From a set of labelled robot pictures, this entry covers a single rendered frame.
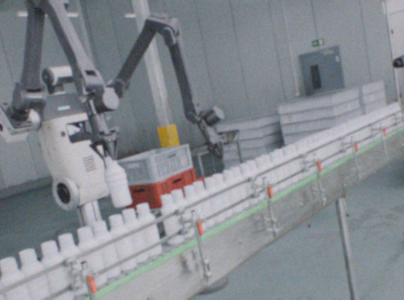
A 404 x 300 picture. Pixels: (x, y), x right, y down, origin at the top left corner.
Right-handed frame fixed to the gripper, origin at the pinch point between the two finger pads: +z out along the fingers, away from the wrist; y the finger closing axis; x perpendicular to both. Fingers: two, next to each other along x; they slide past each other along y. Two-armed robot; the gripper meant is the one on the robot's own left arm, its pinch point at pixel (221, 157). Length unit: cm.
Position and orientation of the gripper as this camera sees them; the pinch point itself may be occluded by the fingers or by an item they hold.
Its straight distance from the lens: 221.0
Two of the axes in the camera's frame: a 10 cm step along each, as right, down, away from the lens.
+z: 4.6, 8.9, -0.6
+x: -6.4, 3.8, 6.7
